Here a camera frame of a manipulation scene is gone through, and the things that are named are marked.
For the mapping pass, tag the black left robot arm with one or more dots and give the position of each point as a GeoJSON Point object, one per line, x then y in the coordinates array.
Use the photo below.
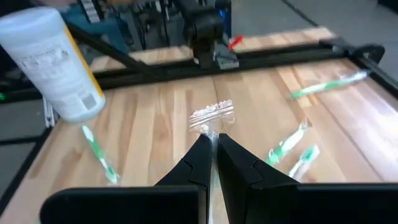
{"type": "Point", "coordinates": [202, 28]}

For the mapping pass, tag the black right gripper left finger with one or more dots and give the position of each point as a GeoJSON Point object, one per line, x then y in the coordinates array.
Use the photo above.
{"type": "Point", "coordinates": [192, 171]}

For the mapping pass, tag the red tag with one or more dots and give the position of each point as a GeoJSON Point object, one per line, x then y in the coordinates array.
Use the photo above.
{"type": "Point", "coordinates": [236, 42]}

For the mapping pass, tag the grey metal mounting plate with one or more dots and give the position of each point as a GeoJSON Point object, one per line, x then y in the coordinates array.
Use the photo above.
{"type": "Point", "coordinates": [227, 59]}

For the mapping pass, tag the orange toothbrush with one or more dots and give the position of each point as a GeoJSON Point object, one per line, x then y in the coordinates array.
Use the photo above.
{"type": "Point", "coordinates": [214, 113]}

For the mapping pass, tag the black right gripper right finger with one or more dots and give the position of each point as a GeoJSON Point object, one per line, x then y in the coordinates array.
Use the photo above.
{"type": "Point", "coordinates": [242, 180]}

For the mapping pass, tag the black frame clamp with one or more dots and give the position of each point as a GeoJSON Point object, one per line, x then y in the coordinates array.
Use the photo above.
{"type": "Point", "coordinates": [370, 51]}

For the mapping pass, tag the green toothbrush in clear wrapper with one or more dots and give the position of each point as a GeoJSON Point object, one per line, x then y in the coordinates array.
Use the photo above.
{"type": "Point", "coordinates": [326, 85]}
{"type": "Point", "coordinates": [303, 161]}
{"type": "Point", "coordinates": [99, 154]}
{"type": "Point", "coordinates": [286, 144]}

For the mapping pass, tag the person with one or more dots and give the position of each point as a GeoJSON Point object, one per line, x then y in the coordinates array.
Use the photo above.
{"type": "Point", "coordinates": [102, 31]}

